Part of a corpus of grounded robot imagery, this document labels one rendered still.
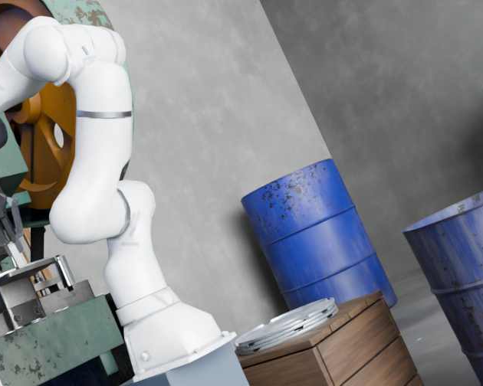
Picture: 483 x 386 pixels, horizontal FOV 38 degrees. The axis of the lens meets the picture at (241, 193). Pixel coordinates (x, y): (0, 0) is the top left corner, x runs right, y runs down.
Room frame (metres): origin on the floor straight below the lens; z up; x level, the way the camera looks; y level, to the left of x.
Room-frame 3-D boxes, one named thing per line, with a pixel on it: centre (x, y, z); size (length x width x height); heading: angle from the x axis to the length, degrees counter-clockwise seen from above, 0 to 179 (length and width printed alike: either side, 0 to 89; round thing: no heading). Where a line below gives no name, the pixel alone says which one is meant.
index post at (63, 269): (1.98, 0.55, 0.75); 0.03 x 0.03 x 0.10; 46
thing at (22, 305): (1.82, 0.64, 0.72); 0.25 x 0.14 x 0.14; 46
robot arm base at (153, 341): (1.39, 0.24, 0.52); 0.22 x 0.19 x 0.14; 49
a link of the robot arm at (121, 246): (1.44, 0.25, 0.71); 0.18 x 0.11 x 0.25; 148
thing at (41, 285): (2.07, 0.65, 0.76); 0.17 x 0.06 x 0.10; 136
